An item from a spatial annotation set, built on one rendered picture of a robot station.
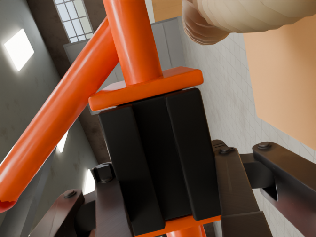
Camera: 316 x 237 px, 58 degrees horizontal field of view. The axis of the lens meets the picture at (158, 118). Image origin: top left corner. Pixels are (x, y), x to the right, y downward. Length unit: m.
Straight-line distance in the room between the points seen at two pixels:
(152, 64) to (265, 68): 0.21
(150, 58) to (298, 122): 0.18
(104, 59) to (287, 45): 0.17
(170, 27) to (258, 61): 8.65
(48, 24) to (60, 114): 8.99
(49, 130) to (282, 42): 0.21
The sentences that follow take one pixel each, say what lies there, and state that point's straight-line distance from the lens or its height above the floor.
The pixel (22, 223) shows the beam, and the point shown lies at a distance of 5.18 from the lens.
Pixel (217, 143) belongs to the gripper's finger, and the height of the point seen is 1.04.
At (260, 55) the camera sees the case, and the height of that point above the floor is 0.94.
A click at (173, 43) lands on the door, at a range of 9.13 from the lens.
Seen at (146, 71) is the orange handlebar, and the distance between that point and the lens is 0.15.
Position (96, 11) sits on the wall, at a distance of 8.87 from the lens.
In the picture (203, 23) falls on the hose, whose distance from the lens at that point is 0.20.
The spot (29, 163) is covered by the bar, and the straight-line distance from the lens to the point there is 0.20.
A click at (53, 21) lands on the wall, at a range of 9.12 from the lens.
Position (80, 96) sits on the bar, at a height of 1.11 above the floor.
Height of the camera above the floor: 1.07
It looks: 1 degrees up
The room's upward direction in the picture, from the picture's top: 104 degrees counter-clockwise
